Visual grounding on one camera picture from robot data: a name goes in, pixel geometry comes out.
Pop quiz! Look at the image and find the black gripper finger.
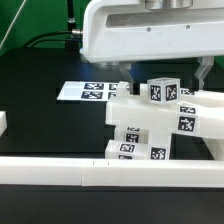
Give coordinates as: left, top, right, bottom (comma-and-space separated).
190, 56, 214, 91

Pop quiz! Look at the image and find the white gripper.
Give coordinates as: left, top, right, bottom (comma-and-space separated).
81, 0, 224, 95

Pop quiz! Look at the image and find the white chair back frame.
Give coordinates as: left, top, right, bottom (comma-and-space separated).
105, 81, 224, 139

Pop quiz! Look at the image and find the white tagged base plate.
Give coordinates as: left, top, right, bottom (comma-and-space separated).
57, 81, 117, 101

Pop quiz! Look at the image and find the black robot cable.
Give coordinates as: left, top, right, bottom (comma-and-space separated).
25, 29, 86, 48

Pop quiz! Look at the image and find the white U-shaped fence frame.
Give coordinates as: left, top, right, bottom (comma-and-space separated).
0, 111, 224, 187

